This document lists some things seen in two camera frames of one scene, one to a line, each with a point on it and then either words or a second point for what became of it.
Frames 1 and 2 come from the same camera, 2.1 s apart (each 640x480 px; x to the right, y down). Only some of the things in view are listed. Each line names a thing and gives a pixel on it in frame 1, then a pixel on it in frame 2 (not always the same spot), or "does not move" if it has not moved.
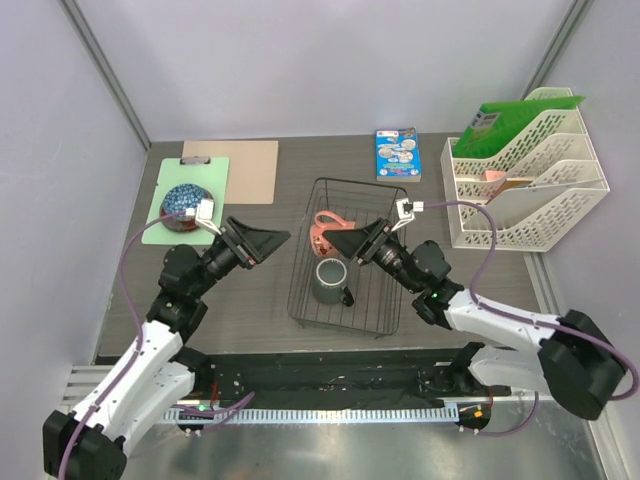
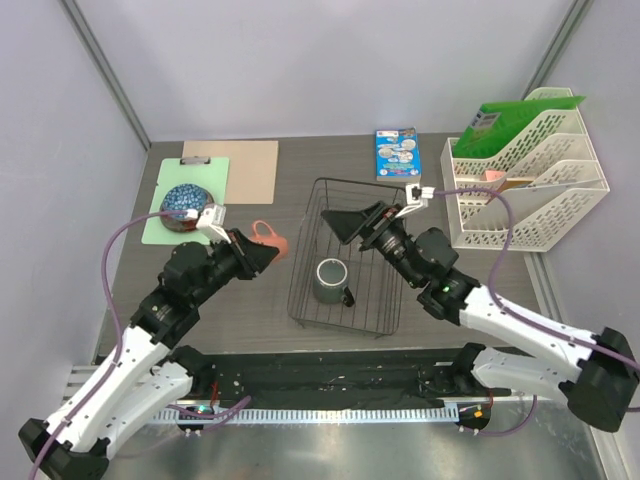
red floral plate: x=180 y=224 does not move
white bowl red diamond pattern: x=180 y=197 does not move
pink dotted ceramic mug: x=321 y=245 to x=271 y=240
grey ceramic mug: x=329 y=280 does not move
